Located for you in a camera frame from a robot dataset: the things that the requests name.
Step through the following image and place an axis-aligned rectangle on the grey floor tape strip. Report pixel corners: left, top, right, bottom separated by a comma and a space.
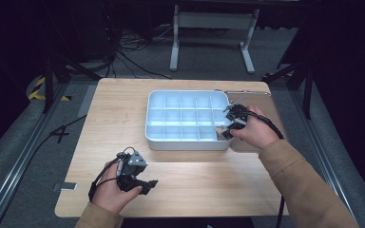
76, 84, 98, 119

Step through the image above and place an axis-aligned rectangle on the black floor cable with tape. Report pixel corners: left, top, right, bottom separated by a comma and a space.
21, 114, 88, 179

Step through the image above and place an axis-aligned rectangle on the small metal table bracket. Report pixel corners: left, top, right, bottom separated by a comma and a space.
52, 181, 78, 192

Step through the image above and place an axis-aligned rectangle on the right hand-held gripper black cable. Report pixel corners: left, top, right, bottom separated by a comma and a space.
234, 111, 287, 228

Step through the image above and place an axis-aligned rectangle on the person's right hand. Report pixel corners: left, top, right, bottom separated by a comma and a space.
231, 104, 281, 152

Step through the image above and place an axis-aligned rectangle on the black tripod stand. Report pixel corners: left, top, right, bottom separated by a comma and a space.
261, 60, 316, 121
42, 52, 103, 115

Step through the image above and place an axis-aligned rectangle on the left hand-held gripper black cable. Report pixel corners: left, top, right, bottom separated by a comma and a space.
87, 146, 137, 203

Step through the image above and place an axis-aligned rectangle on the white compartment storage box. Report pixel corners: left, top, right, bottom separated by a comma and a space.
144, 89, 237, 152

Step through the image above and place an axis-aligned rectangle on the person's left hand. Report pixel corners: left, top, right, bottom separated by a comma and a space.
90, 161, 144, 215

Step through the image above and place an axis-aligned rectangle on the white metal stand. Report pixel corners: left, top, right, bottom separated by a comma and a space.
168, 4, 261, 75

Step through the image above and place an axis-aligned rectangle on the bundle of black floor cables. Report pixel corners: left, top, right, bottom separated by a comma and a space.
104, 18, 173, 81

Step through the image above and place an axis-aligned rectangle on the hand-held gripper black cable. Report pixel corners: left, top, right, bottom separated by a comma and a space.
87, 146, 137, 203
234, 111, 287, 228

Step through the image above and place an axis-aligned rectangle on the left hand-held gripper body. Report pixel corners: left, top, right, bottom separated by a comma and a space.
116, 149, 149, 193

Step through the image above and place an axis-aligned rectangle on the aluminium floor rail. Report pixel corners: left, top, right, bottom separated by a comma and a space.
0, 81, 72, 228
288, 89, 359, 228

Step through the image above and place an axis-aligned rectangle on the brown board with metal clip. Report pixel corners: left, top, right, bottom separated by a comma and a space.
214, 88, 292, 154

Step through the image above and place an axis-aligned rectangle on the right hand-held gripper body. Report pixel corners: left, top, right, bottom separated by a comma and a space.
222, 91, 251, 131

